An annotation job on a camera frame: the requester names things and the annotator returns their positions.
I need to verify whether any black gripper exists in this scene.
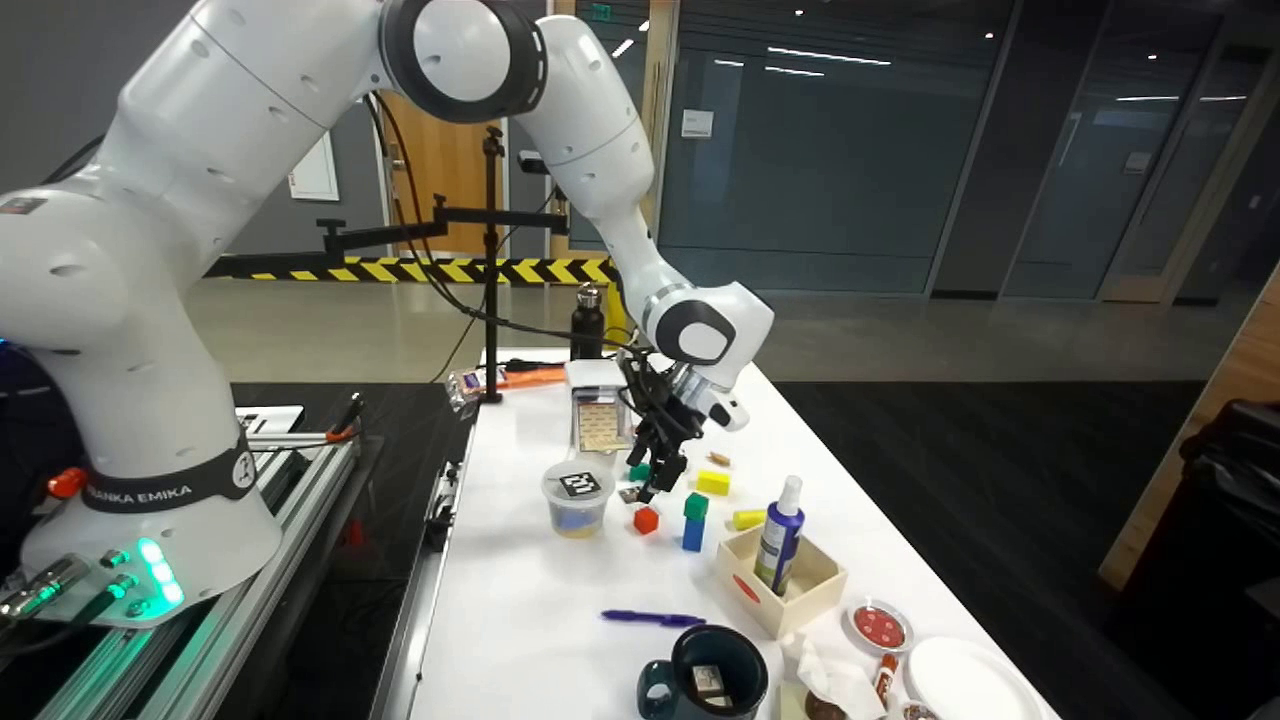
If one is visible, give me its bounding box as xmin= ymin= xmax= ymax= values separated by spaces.
xmin=615 ymin=347 xmax=713 ymax=510

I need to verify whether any blue bottle with green label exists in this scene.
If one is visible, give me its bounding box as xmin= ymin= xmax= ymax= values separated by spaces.
xmin=752 ymin=471 xmax=808 ymax=602

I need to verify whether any small wooden crate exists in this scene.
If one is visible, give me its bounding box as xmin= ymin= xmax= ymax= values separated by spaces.
xmin=713 ymin=515 xmax=853 ymax=642

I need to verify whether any blue and green block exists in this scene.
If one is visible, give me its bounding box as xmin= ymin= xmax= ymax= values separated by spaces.
xmin=681 ymin=487 xmax=713 ymax=556

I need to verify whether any clear box with pegboard insert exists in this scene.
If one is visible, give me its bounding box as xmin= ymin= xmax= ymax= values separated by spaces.
xmin=565 ymin=357 xmax=635 ymax=462

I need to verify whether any clear round plastic tub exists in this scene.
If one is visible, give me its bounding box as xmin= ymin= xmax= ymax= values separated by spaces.
xmin=539 ymin=470 xmax=615 ymax=544

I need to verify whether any blue pen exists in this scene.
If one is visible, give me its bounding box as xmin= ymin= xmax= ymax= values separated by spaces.
xmin=596 ymin=606 xmax=713 ymax=633

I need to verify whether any orange flat tool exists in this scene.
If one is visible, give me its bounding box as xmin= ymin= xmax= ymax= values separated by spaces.
xmin=496 ymin=365 xmax=573 ymax=392

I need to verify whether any black cylinder device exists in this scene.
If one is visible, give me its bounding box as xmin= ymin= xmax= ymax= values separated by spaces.
xmin=567 ymin=284 xmax=607 ymax=365

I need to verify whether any dark teal mug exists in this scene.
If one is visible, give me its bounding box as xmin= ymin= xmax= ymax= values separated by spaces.
xmin=633 ymin=620 xmax=772 ymax=720

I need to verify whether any small pale square piece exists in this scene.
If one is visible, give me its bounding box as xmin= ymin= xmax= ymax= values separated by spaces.
xmin=684 ymin=661 xmax=733 ymax=714

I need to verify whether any crumpled white tissue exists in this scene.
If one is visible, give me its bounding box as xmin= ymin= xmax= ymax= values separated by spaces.
xmin=776 ymin=630 xmax=890 ymax=720

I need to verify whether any red white bowl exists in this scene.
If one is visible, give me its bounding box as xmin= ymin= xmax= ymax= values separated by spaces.
xmin=842 ymin=596 xmax=917 ymax=661

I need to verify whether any red white sachet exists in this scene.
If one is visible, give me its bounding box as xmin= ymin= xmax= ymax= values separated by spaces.
xmin=872 ymin=654 xmax=909 ymax=714

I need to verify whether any yellow black hazard barrier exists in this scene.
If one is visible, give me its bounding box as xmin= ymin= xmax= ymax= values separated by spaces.
xmin=203 ymin=251 xmax=633 ymax=294

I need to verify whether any wooden door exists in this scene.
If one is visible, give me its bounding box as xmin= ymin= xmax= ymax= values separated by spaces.
xmin=376 ymin=91 xmax=507 ymax=256

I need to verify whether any red stop button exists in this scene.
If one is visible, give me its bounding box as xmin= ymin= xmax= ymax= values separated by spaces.
xmin=44 ymin=463 xmax=96 ymax=510

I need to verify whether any black camera stand with boom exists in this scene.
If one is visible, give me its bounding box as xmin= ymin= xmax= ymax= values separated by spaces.
xmin=315 ymin=124 xmax=581 ymax=408

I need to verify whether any red handled tool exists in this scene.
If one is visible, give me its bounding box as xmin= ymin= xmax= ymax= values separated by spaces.
xmin=326 ymin=388 xmax=370 ymax=448

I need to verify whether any aluminium rail frame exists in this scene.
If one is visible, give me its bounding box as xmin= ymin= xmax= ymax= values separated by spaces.
xmin=33 ymin=395 xmax=373 ymax=720

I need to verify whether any wooden post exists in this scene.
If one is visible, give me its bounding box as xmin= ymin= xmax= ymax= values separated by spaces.
xmin=635 ymin=0 xmax=684 ymax=153

